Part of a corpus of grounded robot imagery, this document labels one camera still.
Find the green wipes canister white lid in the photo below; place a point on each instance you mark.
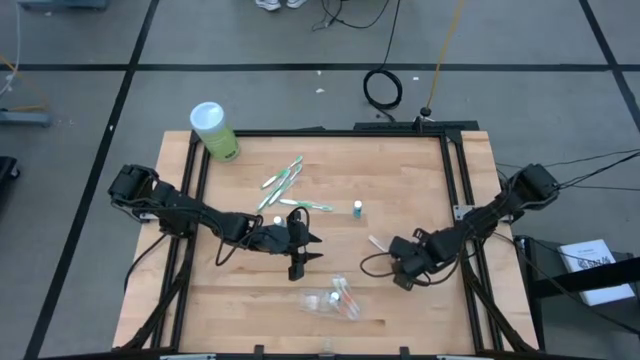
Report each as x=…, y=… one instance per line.
x=217, y=135

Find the person's white shoe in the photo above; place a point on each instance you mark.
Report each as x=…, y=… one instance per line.
x=296, y=3
x=268, y=4

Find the green white toothbrush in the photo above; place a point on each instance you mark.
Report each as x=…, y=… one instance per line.
x=280, y=175
x=272, y=192
x=305, y=203
x=285, y=186

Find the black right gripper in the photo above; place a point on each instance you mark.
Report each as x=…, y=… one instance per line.
x=412, y=260

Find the grey floor object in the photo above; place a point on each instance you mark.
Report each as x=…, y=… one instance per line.
x=60, y=4

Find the black table edge clamp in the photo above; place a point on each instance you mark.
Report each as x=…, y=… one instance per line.
x=404, y=352
x=258, y=351

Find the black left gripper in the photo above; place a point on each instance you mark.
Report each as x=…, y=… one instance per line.
x=280, y=240

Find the black side cart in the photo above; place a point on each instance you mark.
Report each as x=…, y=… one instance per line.
x=575, y=280

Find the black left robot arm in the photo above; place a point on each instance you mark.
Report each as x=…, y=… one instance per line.
x=175, y=202

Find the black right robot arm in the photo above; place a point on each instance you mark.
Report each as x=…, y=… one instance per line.
x=500, y=207

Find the white printed booklet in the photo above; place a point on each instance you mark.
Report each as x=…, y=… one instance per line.
x=572, y=252

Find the grey floor base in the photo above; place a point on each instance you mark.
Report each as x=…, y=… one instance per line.
x=25, y=118

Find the black wheeled object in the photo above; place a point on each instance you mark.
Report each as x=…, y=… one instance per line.
x=6, y=167

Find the black aluminium table frame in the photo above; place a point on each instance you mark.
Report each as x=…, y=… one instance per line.
x=320, y=133

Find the clear plastic bag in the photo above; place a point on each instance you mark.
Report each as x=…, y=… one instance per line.
x=315, y=302

